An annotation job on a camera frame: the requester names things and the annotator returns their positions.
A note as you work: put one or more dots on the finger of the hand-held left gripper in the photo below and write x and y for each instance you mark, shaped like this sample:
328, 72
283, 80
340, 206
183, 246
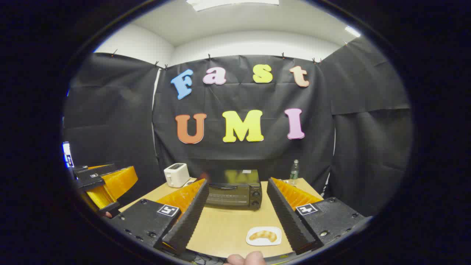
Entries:
117, 180
99, 198

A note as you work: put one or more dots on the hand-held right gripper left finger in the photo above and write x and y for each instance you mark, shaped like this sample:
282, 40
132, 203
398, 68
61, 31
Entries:
191, 217

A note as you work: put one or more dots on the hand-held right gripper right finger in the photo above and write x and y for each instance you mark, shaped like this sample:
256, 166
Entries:
285, 217

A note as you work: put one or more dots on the golden croissant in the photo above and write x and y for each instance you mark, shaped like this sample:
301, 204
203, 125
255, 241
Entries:
263, 235

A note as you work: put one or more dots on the black electric oven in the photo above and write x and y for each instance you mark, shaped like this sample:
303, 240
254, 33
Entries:
235, 195

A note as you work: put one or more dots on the white square plate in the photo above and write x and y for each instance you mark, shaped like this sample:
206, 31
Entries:
278, 237

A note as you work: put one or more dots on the white divided bean dish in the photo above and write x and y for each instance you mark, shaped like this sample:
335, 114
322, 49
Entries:
189, 183

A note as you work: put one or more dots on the white toaster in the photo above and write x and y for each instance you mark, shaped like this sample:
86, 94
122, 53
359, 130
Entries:
176, 175

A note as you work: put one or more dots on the computer monitor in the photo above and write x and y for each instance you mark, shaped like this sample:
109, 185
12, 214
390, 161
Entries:
67, 154

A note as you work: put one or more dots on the black backdrop cloth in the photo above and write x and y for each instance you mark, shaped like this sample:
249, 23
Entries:
110, 121

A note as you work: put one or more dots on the small ceiling light panel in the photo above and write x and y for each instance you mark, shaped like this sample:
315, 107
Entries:
353, 31

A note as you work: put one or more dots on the large ceiling light panel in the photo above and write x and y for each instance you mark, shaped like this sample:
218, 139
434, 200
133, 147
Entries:
232, 3

